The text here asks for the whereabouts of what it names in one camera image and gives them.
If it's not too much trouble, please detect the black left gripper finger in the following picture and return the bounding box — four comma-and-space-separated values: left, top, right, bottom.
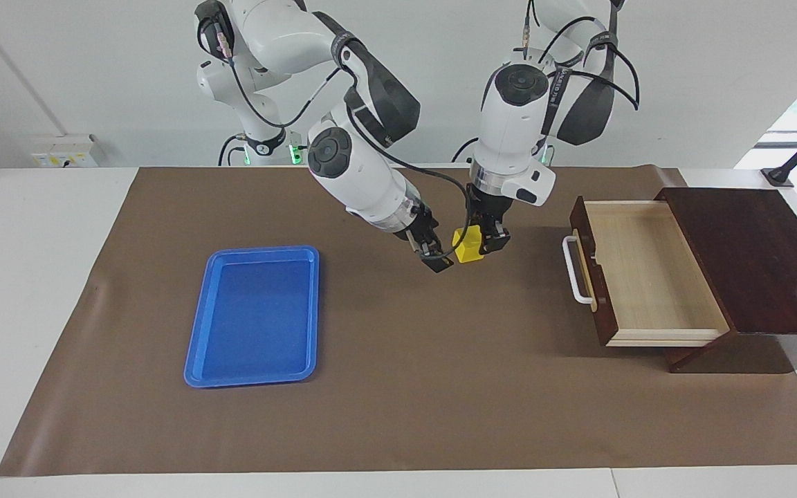
482, 220, 513, 256

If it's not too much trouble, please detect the white wall socket box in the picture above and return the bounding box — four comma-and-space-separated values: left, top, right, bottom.
30, 134, 100, 169

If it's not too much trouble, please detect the wooden drawer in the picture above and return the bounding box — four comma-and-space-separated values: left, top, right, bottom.
569, 196, 732, 348

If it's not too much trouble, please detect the black right base cable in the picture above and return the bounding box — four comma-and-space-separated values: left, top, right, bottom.
217, 134, 248, 167

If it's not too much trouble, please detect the black base cable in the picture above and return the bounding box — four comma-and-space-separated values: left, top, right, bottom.
451, 136, 479, 165
217, 134, 248, 167

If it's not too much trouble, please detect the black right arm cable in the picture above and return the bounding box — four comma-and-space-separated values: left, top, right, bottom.
198, 14, 475, 262

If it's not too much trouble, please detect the black left base cable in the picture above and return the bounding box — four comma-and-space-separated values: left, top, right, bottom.
451, 136, 479, 165

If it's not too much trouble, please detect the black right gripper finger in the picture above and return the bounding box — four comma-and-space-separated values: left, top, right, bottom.
418, 243, 455, 275

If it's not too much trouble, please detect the yellow cube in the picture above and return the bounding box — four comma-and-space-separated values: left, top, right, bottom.
452, 227, 486, 264

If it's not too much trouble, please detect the blue plastic tray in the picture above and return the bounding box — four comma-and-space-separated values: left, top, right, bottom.
183, 246, 321, 389

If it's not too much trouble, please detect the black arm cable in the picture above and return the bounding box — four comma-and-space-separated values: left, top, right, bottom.
522, 0, 643, 113
198, 14, 475, 262

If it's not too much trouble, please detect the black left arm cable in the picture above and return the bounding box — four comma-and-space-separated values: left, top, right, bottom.
522, 0, 643, 113

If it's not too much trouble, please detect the white drawer handle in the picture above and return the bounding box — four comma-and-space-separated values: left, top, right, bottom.
562, 235, 597, 306

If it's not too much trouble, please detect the dark wooden cabinet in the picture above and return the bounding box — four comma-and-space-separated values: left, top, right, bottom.
654, 187, 797, 375

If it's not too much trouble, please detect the brown table mat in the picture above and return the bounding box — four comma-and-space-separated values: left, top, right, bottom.
0, 163, 797, 477

